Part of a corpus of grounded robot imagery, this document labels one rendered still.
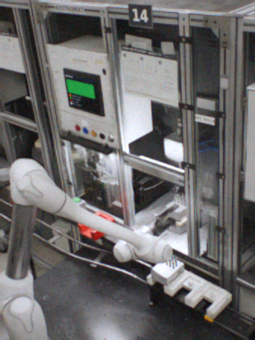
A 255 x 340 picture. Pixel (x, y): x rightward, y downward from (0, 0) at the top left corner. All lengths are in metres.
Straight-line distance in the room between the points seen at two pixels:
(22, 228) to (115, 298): 0.64
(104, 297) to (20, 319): 0.53
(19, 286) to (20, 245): 0.20
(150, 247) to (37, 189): 0.56
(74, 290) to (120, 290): 0.24
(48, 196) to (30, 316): 0.54
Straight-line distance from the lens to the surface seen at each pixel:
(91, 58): 2.21
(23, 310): 2.13
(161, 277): 2.20
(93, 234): 2.44
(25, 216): 2.09
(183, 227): 2.44
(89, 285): 2.56
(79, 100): 2.33
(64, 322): 2.41
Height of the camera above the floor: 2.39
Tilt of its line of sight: 29 degrees down
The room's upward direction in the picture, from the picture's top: 6 degrees counter-clockwise
